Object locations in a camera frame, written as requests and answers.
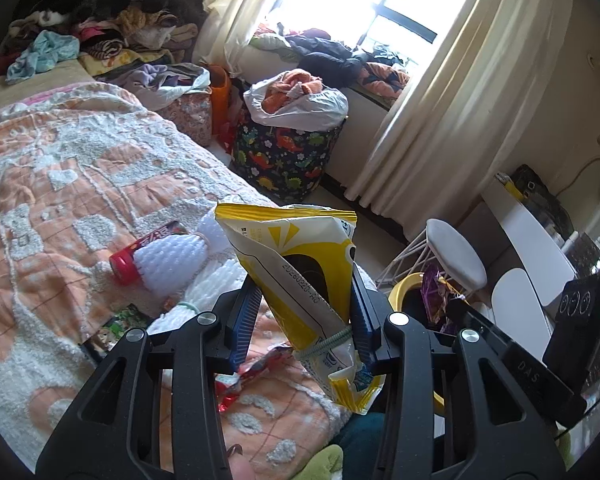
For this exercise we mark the floral fabric bag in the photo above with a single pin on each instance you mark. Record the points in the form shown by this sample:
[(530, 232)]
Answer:
[(191, 115)]

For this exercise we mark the yellow rimmed black trash bin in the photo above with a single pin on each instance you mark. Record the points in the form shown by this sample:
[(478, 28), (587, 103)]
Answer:
[(405, 297)]

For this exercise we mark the white vanity desk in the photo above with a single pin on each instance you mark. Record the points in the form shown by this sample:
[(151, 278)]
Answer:
[(545, 263)]

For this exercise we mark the white wire frame stool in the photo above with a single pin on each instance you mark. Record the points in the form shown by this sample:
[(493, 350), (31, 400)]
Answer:
[(440, 243)]

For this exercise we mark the cream curtain left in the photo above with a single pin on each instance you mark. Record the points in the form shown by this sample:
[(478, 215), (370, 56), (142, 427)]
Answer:
[(227, 30)]

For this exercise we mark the orange white patterned bedspread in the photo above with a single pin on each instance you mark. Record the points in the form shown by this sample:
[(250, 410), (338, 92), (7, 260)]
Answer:
[(84, 171)]

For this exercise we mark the cream curtain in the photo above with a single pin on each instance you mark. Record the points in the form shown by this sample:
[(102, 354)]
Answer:
[(457, 121), (227, 30)]

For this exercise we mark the green sleeve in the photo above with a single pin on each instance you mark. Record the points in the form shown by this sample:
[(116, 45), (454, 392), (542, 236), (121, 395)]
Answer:
[(324, 465)]

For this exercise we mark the cream curtain right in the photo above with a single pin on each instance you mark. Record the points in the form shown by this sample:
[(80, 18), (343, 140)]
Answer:
[(457, 121)]

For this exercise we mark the window frame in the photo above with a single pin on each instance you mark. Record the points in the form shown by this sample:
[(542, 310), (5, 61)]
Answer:
[(410, 15)]

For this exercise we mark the orange plastic bag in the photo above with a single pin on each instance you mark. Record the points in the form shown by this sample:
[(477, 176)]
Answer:
[(220, 85)]

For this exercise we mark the white chair back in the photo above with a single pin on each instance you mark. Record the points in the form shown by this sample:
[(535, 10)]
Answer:
[(519, 314)]

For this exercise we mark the light blue garment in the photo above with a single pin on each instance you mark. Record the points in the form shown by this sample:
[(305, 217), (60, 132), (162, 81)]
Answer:
[(46, 51)]

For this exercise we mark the white plastic bag with clothes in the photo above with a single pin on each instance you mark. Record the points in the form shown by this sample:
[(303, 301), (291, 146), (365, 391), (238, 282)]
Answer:
[(295, 99)]

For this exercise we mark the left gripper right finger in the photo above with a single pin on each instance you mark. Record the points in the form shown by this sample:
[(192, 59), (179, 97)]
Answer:
[(453, 409)]

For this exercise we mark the white foam fruit net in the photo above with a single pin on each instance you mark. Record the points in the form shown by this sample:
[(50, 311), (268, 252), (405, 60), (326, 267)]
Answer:
[(169, 264)]

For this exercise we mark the clothes on window sill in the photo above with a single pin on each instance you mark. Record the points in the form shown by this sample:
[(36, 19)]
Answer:
[(379, 72)]

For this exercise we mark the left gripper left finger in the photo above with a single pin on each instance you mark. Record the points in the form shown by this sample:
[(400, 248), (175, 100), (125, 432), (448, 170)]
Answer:
[(149, 410)]

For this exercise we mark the pile of clothes on bed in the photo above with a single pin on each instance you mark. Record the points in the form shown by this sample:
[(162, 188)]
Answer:
[(102, 27)]

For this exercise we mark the yellow white snack bag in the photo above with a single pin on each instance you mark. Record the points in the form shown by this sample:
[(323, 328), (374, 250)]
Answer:
[(302, 259)]

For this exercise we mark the green black snack packet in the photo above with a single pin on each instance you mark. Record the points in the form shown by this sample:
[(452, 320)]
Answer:
[(99, 345)]

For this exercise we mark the red foil wrapper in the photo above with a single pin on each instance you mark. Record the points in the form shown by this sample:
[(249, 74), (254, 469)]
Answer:
[(228, 387)]

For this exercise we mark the purple snack wrapper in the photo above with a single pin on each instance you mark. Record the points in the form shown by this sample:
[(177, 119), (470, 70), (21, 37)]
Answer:
[(436, 294)]

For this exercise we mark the dinosaur print laundry basket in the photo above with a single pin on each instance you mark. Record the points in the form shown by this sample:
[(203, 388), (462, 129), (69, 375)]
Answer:
[(284, 164)]

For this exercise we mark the dark bag on desk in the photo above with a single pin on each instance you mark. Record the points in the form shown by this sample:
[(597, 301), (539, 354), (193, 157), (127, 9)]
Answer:
[(543, 205)]

